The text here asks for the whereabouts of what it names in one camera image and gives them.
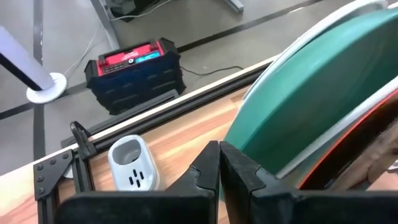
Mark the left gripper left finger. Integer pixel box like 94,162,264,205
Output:
55,140,221,224

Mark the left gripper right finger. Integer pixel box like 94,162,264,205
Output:
219,141,398,224

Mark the brown marbled plate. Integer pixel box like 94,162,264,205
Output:
298,90,398,191

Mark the large green plate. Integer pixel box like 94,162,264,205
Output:
219,7,398,200

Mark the grey white timer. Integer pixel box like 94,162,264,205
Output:
108,134,160,192

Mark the black ribbed bar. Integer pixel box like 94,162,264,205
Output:
60,89,180,149

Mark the red black power station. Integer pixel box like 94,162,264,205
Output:
84,37,187,116

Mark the black cable clamp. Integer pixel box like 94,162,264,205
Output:
70,121,98,160

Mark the black aluminium table frame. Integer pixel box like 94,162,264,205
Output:
32,58,280,224

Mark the black power cable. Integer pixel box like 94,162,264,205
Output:
179,64,244,77

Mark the white floor cable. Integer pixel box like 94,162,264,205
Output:
63,23,104,77

